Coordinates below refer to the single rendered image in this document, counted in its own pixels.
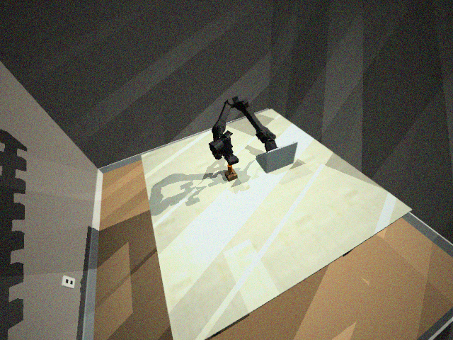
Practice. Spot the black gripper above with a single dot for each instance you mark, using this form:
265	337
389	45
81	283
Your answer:
230	157

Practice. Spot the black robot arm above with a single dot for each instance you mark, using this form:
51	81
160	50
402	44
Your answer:
221	140

